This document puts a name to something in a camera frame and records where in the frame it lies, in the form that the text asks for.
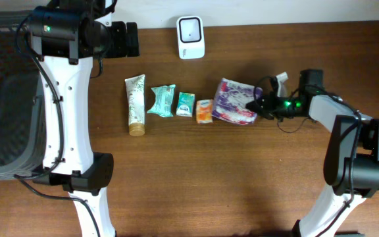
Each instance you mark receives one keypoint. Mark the mint green wipes packet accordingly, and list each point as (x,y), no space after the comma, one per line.
(164,96)

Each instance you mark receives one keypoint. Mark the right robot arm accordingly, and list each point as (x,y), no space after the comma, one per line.
(351,163)

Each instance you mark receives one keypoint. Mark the grey plastic mesh basket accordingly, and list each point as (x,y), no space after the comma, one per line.
(22,109)

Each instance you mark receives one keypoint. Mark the white cream tube gold cap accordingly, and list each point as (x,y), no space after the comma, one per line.
(135,88)

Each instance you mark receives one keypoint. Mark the green white tissue pocket pack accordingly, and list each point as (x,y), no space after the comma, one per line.
(185,104)

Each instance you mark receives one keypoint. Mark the orange tissue pocket pack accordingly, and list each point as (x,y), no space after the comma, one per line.
(204,111)

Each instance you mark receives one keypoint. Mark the red floral tissue pack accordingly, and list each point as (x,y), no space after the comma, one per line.
(230,100)

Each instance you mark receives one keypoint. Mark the white barcode scanner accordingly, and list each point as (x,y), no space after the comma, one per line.
(190,36)

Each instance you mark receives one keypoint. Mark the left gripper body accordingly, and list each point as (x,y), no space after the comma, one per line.
(118,43)

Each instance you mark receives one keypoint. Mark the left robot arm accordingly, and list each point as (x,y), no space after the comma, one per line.
(64,38)

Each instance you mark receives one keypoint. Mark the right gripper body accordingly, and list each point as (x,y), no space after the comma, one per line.
(277,107)

